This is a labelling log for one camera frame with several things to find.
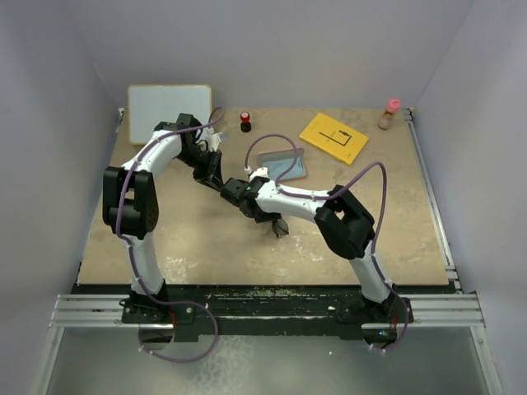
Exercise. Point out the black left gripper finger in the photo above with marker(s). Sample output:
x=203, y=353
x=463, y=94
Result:
x=205, y=179
x=214, y=167

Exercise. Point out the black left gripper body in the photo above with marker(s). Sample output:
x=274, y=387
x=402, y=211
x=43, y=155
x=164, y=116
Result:
x=201, y=162

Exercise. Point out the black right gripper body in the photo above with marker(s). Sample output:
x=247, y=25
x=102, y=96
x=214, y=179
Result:
x=260, y=217

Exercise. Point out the blue cleaning cloth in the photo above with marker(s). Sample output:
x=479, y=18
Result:
x=277, y=167

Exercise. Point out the pink glasses case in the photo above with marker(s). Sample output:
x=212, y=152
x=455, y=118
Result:
x=298, y=154

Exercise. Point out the thin framed sunglasses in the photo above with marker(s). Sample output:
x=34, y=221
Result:
x=280, y=228

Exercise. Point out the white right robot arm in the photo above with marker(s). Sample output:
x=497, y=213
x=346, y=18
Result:
x=344, y=223

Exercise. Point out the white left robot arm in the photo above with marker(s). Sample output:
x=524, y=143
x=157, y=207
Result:
x=130, y=206

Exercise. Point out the red and black stamp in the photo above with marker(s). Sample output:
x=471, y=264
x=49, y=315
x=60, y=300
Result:
x=245, y=124

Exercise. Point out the small whiteboard on stand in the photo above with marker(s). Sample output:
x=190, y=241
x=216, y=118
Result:
x=150, y=104

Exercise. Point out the yellow book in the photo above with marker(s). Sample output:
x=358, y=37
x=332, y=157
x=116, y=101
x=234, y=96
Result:
x=334, y=138

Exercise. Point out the pink capped small bottle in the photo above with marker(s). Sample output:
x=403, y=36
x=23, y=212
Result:
x=391, y=109

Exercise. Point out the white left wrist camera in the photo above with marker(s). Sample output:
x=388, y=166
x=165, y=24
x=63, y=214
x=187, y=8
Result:
x=214, y=139

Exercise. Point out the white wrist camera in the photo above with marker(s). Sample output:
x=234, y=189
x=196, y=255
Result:
x=261, y=172
x=214, y=139

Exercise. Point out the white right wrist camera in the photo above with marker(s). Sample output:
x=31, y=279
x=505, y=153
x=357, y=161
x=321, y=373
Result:
x=261, y=172

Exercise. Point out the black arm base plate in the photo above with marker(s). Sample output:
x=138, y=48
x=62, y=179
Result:
x=305, y=310

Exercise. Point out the aluminium rail frame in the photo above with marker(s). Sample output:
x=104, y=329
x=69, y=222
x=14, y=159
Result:
x=89, y=311

